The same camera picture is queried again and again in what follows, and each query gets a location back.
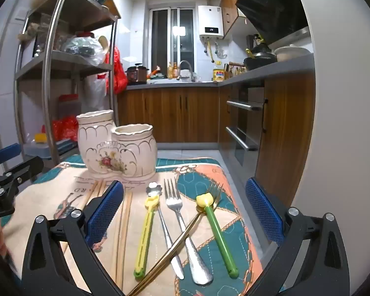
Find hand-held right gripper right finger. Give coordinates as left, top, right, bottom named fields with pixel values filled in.
left=245, top=177, right=350, bottom=296

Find silver flower-head spoon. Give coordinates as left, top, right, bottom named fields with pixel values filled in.
left=146, top=181, right=185, bottom=280

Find kitchen window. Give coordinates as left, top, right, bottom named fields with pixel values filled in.
left=146, top=6, right=198, bottom=77

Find condiment jars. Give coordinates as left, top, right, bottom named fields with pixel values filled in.
left=223, top=62, right=245, bottom=79

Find white water heater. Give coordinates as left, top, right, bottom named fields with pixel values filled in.
left=198, top=5, right=225, bottom=39

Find black wok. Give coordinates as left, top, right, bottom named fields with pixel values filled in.
left=243, top=49, right=278, bottom=71

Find red lidded container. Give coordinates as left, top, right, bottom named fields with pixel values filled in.
left=57, top=94, right=81, bottom=121

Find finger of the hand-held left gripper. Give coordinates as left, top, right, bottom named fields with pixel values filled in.
left=1, top=156, right=44, bottom=193
left=0, top=143, right=22, bottom=173

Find hanging red plastic bag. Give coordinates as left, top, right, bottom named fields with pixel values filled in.
left=97, top=46, right=128, bottom=94

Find yellow oil bottle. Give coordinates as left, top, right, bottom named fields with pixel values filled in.
left=213, top=62, right=225, bottom=82

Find clear bag with dark contents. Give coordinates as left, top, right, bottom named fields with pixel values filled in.
left=62, top=34, right=107, bottom=65

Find built-in steel oven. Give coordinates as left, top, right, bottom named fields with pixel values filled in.
left=219, top=83, right=267, bottom=173

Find wooden base cabinets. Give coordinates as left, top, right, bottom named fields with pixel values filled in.
left=117, top=85, right=232, bottom=144

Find gold fork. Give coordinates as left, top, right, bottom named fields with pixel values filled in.
left=126, top=182, right=224, bottom=296

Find black range hood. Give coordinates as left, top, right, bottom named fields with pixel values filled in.
left=235, top=0, right=310, bottom=45

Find dark rice cooker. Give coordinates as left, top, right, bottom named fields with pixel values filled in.
left=125, top=63, right=149, bottom=85

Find metal shelf rack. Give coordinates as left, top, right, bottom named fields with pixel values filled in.
left=14, top=0, right=121, bottom=167

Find wooden wall cabinet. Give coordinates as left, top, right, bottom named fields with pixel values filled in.
left=220, top=0, right=250, bottom=36

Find clear plastic container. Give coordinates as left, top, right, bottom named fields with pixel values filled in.
left=40, top=12, right=69, bottom=51

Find silver fork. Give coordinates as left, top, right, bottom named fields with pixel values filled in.
left=163, top=178, right=213, bottom=286

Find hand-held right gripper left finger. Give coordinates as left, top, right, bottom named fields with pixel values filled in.
left=21, top=180, right=125, bottom=296

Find crumpled red bag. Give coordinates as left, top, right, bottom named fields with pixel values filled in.
left=51, top=115, right=79, bottom=142

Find yellow sealing clip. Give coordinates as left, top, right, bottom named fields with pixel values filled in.
left=133, top=195, right=160, bottom=280

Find white lidded pot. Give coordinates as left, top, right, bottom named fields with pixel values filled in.
left=274, top=45, right=312, bottom=63

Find white plastic bag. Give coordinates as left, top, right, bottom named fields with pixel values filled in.
left=82, top=74, right=107, bottom=108

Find chrome faucet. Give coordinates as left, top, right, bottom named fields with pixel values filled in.
left=178, top=60, right=196, bottom=82

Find wooden spoon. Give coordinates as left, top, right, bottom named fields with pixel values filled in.
left=98, top=35, right=109, bottom=56

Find grey blue storage box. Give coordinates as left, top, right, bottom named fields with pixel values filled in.
left=25, top=139, right=77, bottom=161

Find wooden cabinet side panel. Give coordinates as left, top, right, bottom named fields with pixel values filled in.
left=254, top=74, right=316, bottom=210

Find brown lumpy item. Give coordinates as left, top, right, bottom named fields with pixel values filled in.
left=18, top=23, right=39, bottom=42

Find printed table cloth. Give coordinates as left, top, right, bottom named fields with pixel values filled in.
left=0, top=154, right=266, bottom=296

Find floral ceramic utensil holder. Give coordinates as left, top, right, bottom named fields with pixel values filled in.
left=76, top=110, right=158, bottom=181

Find grey countertop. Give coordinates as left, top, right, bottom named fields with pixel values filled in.
left=125, top=52, right=315, bottom=91

